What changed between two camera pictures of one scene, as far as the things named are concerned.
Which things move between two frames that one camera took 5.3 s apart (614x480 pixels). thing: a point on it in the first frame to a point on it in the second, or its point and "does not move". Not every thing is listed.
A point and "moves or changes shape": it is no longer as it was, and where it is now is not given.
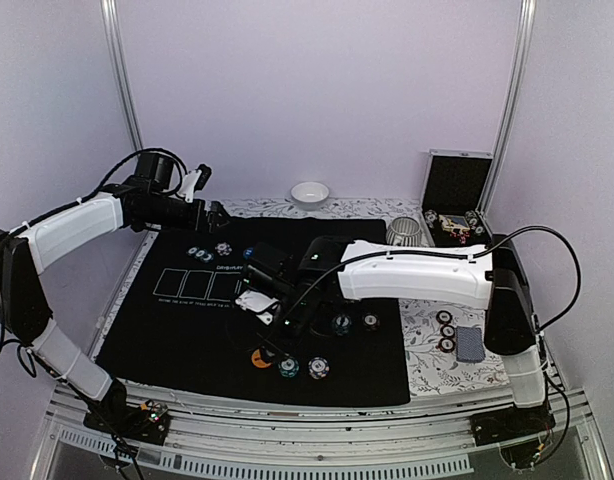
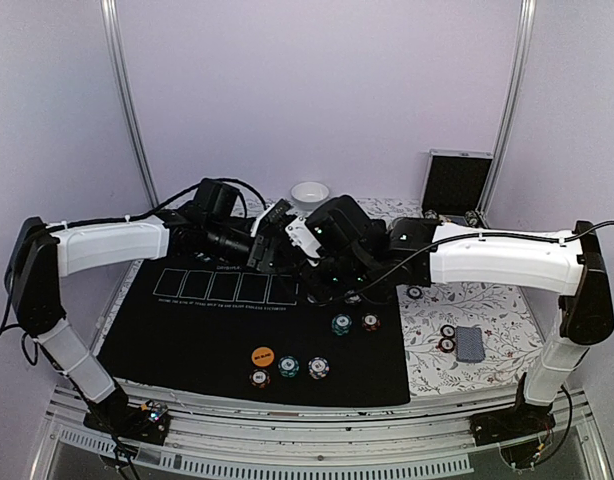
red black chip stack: [447, 341] moves or changes shape
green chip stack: [341, 324] does not move
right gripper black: [280, 348] to [320, 290]
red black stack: [370, 321] does not move
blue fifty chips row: [201, 254] does not move
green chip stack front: [288, 367] does not move
